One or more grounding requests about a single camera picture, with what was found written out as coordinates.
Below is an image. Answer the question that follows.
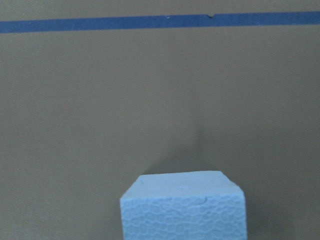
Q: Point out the light blue foam block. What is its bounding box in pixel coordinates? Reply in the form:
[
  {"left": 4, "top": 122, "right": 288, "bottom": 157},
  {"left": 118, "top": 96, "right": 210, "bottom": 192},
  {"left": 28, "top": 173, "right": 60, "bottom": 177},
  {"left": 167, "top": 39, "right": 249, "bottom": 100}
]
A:
[{"left": 119, "top": 170, "right": 248, "bottom": 240}]

